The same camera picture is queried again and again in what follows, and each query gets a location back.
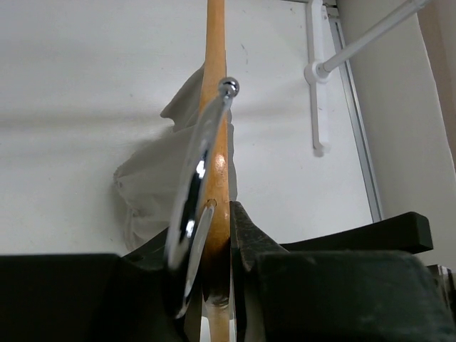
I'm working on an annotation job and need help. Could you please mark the white metal clothes rack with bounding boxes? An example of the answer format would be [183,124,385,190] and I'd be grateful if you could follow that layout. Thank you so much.
[304,0,429,155]

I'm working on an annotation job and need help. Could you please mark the wooden clothes hanger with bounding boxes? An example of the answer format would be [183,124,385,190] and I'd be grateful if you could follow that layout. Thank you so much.
[164,1,239,341]

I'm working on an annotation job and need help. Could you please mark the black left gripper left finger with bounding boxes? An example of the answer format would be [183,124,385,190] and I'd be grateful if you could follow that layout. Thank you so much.
[1,232,188,341]

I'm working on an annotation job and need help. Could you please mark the aluminium side rail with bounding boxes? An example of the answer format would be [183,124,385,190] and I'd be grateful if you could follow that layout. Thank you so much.
[326,1,383,222]

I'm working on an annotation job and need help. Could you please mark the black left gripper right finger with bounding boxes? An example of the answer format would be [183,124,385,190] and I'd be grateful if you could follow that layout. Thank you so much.
[230,202,455,341]

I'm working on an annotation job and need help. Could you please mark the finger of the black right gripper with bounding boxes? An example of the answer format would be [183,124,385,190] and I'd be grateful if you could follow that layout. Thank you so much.
[282,212,433,254]

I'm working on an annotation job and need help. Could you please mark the grey trousers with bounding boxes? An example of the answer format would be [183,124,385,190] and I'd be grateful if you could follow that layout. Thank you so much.
[113,67,239,252]

